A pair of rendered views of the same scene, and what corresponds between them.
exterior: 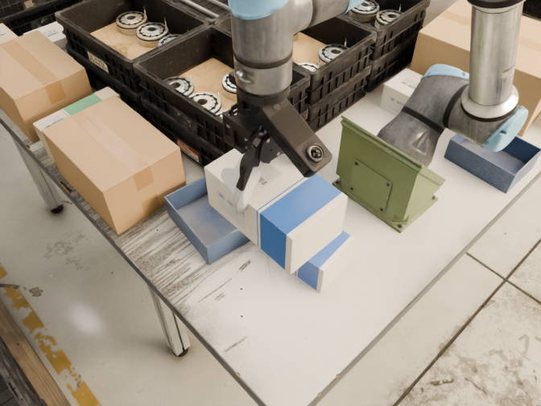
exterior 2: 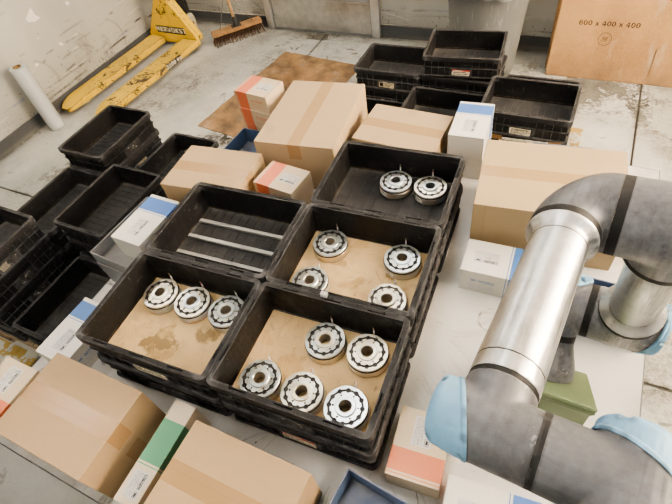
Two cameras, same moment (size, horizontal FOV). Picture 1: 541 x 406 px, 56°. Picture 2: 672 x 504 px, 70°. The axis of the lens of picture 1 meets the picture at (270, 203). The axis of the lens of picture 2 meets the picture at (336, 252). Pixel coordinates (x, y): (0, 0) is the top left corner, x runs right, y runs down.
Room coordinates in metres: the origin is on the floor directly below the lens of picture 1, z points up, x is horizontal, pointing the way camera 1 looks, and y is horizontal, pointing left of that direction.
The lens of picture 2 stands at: (0.59, 0.15, 1.90)
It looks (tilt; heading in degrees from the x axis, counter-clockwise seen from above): 49 degrees down; 347
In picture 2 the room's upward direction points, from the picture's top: 12 degrees counter-clockwise
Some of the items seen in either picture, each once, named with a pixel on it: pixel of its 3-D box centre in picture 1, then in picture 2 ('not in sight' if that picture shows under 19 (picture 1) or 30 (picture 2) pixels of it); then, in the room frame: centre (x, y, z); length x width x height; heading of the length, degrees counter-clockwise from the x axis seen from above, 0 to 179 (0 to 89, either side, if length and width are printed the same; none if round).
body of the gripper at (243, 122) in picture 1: (260, 115); not in sight; (0.57, 0.01, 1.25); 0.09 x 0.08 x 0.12; 43
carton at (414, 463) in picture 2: not in sight; (419, 450); (0.92, -0.02, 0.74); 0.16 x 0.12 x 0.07; 139
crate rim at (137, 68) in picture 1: (220, 73); (310, 352); (1.16, 0.13, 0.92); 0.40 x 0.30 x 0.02; 47
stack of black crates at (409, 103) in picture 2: not in sight; (441, 134); (2.41, -0.94, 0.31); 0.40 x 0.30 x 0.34; 43
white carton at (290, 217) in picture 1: (274, 200); not in sight; (0.55, -0.01, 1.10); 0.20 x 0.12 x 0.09; 43
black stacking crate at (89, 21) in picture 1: (134, 37); (178, 320); (1.44, 0.43, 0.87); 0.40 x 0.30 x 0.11; 47
